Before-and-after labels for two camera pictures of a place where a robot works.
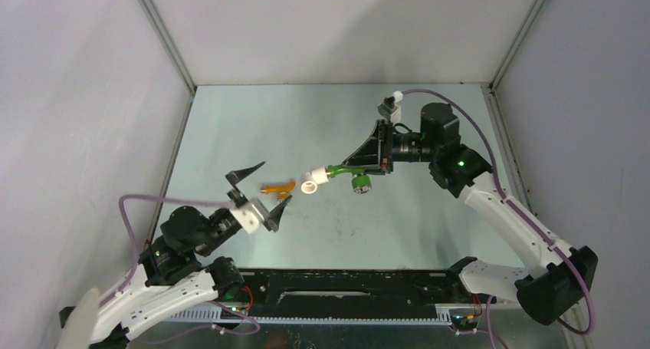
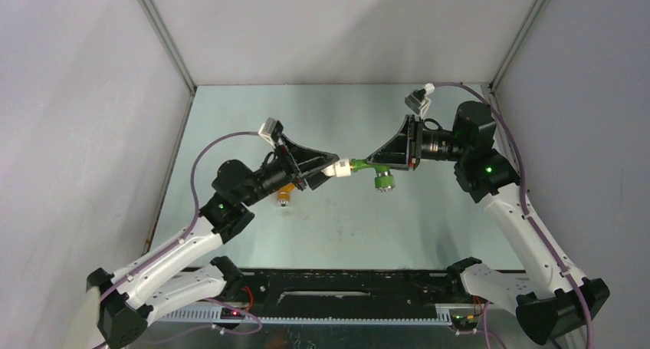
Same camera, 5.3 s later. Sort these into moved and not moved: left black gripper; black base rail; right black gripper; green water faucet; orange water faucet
Moved: green water faucet; right black gripper; left black gripper
Not moved: black base rail; orange water faucet
